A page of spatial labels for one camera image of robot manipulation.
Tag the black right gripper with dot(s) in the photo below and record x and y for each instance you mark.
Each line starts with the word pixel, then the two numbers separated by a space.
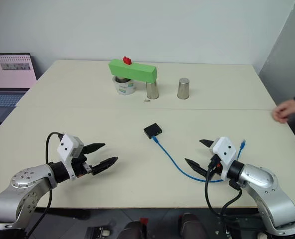
pixel 215 169

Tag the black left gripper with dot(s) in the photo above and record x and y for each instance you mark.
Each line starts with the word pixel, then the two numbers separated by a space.
pixel 79 167

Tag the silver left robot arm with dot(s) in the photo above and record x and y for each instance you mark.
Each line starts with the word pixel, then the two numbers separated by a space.
pixel 30 184

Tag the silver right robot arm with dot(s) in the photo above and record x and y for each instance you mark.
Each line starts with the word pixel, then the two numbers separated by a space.
pixel 264 189

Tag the small black box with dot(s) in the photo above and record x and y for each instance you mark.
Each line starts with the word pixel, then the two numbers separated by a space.
pixel 152 129

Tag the person's bare hand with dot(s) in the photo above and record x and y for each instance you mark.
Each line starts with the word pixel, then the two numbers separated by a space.
pixel 287 110

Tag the steel cup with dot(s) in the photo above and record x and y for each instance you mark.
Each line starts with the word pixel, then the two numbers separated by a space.
pixel 152 90
pixel 183 89

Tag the dark rounded shape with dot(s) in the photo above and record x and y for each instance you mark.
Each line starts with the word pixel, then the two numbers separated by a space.
pixel 190 226
pixel 132 231

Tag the white printed paper cup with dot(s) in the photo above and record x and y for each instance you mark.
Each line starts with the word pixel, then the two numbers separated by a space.
pixel 125 88

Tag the black device under table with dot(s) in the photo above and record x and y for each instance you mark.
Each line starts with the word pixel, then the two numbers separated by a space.
pixel 98 232

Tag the small red object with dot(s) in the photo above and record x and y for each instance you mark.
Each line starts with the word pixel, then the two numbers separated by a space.
pixel 144 221

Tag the green foam block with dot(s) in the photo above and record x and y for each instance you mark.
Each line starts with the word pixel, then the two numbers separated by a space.
pixel 134 71

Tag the red toy brick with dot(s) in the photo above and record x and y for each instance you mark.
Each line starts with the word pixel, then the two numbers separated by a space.
pixel 127 60

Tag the open laptop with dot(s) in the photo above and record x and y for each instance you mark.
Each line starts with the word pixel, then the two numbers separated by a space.
pixel 10 74

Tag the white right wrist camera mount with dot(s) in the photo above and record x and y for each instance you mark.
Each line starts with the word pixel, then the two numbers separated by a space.
pixel 225 152

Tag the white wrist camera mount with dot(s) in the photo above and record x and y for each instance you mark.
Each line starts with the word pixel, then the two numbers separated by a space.
pixel 66 147
pixel 225 152

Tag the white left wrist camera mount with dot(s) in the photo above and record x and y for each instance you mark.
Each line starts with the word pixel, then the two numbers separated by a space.
pixel 66 147

